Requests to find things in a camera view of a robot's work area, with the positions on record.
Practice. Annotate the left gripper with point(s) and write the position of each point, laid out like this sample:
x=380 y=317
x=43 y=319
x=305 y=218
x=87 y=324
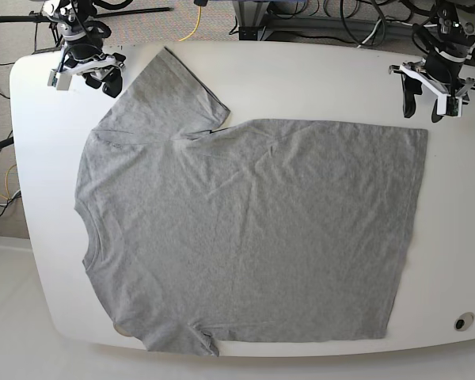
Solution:
x=439 y=72

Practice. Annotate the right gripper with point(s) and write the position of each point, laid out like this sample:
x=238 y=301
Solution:
x=95 y=66

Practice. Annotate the grey T-shirt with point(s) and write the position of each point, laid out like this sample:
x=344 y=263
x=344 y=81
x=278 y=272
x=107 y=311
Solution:
x=268 y=231

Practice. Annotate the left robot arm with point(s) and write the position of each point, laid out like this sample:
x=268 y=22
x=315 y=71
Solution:
x=455 y=27

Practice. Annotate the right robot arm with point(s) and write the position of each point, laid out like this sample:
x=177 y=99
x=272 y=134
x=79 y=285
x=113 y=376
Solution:
x=82 y=53

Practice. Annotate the black tripod stand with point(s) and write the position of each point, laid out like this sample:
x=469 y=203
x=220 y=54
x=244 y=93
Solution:
x=20 y=17

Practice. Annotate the right table grommet hole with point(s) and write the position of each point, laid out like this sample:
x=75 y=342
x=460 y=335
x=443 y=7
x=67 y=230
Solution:
x=464 y=321

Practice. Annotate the table grommet hole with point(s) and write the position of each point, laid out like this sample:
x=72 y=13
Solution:
x=120 y=330
x=464 y=321

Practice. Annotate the left table grommet hole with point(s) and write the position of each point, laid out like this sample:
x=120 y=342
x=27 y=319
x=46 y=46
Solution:
x=120 y=330

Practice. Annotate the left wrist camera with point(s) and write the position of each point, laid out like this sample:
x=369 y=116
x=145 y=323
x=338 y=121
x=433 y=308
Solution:
x=452 y=105

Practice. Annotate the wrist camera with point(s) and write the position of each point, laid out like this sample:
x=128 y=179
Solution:
x=59 y=80
x=452 y=105

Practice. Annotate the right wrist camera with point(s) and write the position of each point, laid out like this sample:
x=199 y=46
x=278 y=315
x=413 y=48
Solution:
x=59 y=80

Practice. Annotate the grey aluminium frame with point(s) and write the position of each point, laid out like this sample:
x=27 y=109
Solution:
x=256 y=22

